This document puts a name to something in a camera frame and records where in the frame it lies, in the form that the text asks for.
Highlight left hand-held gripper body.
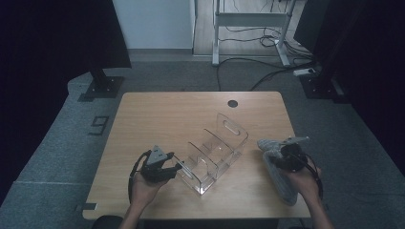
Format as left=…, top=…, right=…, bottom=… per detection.
left=139, top=145, right=180, bottom=184

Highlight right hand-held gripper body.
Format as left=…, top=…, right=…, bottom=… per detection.
left=272, top=135, right=310, bottom=174

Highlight clear acrylic divided organizer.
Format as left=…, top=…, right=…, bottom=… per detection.
left=173, top=112, right=249, bottom=197

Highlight person's left hand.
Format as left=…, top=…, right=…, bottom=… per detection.
left=130, top=173, right=164, bottom=208

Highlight person's right hand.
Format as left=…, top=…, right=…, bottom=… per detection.
left=282, top=164, right=323, bottom=199

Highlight black floor tape mark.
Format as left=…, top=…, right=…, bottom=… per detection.
left=88, top=115, right=110, bottom=136

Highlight person's dark clothed leg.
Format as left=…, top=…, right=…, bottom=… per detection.
left=91, top=215, right=124, bottom=229

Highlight white power strip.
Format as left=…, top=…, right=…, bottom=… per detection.
left=292, top=67, right=317, bottom=77

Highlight black curtain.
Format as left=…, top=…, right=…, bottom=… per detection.
left=0, top=0, right=133, bottom=204
left=293, top=0, right=405, bottom=177

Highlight left hand-held gripper black cable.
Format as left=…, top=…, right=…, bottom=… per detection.
left=127, top=149, right=153, bottom=205

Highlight hand-held gripper black cable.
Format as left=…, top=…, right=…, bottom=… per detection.
left=127, top=149, right=153, bottom=205
left=295, top=152, right=325, bottom=202

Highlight right hand-held gripper black cable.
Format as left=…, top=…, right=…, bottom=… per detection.
left=295, top=152, right=325, bottom=202

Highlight black stand with base plate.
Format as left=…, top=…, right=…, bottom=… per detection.
left=77, top=68, right=126, bottom=103
left=299, top=63, right=347, bottom=104

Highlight black floor cable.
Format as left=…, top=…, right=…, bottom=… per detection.
left=249, top=61, right=316, bottom=93
left=216, top=56, right=295, bottom=93

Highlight tangled black cables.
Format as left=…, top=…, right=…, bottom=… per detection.
left=218, top=25, right=314, bottom=61

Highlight white desk frame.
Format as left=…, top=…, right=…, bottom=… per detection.
left=212, top=0, right=297, bottom=67

